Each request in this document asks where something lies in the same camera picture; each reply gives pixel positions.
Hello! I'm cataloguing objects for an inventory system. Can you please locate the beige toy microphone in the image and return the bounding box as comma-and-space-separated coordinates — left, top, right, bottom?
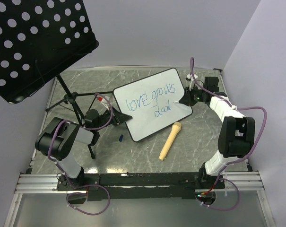
159, 122, 182, 161

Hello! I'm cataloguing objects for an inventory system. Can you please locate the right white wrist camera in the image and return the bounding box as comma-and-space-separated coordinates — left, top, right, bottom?
186, 73, 198, 91

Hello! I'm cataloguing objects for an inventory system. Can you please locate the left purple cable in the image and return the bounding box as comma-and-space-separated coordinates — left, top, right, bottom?
47, 93, 117, 215

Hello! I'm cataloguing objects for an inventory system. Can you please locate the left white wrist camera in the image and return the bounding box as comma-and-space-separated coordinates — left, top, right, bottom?
96, 96, 110, 111

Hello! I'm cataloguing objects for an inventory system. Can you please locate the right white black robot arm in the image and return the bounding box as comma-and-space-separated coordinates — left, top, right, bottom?
178, 74, 255, 188

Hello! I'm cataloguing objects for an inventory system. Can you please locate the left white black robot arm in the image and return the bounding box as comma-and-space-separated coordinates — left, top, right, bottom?
35, 108, 132, 190

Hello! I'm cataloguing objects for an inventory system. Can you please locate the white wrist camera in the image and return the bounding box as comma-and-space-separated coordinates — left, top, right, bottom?
186, 73, 198, 91
96, 96, 110, 111

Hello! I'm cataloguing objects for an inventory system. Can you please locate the aluminium rail frame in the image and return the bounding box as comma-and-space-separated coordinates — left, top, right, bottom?
6, 68, 272, 227

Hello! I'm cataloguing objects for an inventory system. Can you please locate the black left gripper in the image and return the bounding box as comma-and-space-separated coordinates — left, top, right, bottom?
95, 106, 132, 131

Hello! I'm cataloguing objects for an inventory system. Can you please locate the white whiteboard black frame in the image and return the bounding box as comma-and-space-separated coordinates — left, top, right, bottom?
113, 68, 193, 142

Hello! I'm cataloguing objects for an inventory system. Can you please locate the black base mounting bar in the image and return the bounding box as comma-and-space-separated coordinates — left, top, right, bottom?
57, 167, 225, 201

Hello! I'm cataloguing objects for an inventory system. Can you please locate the black perforated music stand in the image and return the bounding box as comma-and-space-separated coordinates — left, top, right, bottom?
0, 0, 100, 160

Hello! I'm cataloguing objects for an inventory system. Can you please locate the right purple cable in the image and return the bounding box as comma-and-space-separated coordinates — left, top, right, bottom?
189, 56, 268, 210

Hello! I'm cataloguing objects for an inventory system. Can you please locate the purple cable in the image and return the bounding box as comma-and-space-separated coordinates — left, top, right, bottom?
47, 93, 117, 215
189, 56, 268, 210

